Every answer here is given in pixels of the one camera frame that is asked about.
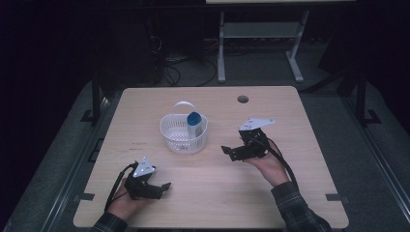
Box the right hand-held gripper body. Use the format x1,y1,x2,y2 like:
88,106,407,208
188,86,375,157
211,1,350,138
237,117,277,161

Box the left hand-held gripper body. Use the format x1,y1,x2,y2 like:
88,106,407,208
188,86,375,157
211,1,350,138
124,156,164,201

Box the white blue-capped shampoo bottle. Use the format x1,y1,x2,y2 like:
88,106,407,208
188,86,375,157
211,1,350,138
186,111,204,140

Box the white plastic basket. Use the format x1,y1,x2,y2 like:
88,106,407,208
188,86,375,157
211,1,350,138
160,101,210,156

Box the person's left hand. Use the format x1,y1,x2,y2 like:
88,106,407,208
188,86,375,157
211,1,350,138
106,179,153,222

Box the person's right hand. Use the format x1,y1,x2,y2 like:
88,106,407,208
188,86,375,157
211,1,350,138
246,140,290,189

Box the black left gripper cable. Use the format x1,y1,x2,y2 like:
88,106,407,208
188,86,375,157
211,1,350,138
103,161,139,214

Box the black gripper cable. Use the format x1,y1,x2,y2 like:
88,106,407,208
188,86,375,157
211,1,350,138
103,161,139,214
247,136,300,189

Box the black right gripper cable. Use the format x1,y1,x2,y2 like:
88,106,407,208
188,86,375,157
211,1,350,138
247,136,300,189

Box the black slotted bracket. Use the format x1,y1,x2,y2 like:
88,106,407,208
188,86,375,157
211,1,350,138
87,137,104,163

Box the black floor cables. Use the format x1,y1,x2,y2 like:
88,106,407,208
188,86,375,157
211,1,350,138
151,35,219,88

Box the black metal post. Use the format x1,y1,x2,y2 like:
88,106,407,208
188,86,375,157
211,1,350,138
80,69,102,126
355,67,382,127

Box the grey metal table frame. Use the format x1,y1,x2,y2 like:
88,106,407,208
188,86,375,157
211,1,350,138
217,10,310,84

